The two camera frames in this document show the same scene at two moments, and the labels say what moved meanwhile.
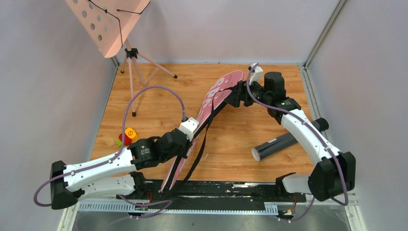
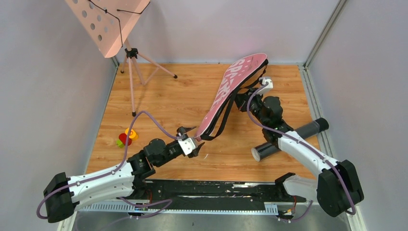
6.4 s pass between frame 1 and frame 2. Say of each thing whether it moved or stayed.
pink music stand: stayed
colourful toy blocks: stayed
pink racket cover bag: moved
